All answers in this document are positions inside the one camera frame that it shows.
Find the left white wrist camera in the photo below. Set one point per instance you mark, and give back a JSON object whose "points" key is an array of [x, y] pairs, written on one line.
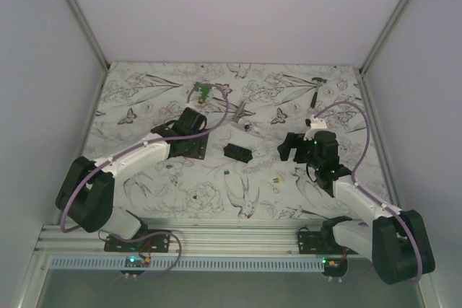
{"points": [[193, 107]]}

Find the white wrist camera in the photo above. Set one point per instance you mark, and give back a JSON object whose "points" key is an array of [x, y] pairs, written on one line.
{"points": [[193, 107], [316, 125]]}

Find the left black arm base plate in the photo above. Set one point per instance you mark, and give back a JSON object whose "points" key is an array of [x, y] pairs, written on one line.
{"points": [[157, 243]]}

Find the floral printed table mat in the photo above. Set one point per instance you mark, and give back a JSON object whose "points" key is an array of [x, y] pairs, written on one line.
{"points": [[137, 97]]}

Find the green circuit board connector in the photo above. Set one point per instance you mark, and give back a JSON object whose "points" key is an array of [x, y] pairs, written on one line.
{"points": [[203, 90]]}

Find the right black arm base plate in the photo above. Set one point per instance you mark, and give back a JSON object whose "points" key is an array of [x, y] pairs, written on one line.
{"points": [[317, 243]]}

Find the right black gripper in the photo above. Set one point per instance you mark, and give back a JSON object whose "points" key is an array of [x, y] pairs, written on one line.
{"points": [[293, 141]]}

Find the slotted grey cable duct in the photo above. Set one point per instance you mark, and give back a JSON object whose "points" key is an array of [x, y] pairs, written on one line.
{"points": [[284, 265]]}

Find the aluminium mounting rail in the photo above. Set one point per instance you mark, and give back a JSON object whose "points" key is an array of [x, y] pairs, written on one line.
{"points": [[198, 237]]}

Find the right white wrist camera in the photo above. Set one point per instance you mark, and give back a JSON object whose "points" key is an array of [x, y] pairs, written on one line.
{"points": [[316, 125]]}

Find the controller board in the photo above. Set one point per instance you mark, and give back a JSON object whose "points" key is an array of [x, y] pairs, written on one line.
{"points": [[134, 266], [335, 267]]}

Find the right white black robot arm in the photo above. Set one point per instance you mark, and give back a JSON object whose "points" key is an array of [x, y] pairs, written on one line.
{"points": [[393, 240]]}

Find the right controller board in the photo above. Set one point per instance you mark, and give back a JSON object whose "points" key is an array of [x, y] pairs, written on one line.
{"points": [[335, 267]]}

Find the small black hammer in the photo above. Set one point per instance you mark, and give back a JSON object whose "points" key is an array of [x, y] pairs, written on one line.
{"points": [[319, 81]]}

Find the left controller board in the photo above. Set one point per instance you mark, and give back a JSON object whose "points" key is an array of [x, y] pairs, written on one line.
{"points": [[134, 266]]}

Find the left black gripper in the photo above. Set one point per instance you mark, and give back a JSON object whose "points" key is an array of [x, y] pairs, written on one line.
{"points": [[199, 151]]}

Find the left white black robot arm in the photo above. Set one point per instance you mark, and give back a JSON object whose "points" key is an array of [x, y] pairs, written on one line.
{"points": [[86, 197]]}

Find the silver clip with blue knob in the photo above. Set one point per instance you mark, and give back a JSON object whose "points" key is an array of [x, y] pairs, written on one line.
{"points": [[239, 122]]}

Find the black fuse box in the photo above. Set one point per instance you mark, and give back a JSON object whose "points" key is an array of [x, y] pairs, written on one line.
{"points": [[238, 153]]}

